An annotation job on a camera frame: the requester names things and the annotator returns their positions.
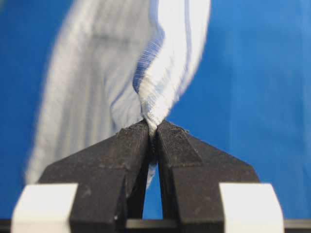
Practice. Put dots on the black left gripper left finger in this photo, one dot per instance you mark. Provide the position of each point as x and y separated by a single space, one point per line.
85 192

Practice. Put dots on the blue table cloth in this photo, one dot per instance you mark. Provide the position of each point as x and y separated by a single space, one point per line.
250 95

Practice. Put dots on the white blue-striped towel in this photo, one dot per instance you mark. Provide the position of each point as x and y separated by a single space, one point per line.
114 63

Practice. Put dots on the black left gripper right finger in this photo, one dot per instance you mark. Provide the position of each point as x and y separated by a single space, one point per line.
209 191

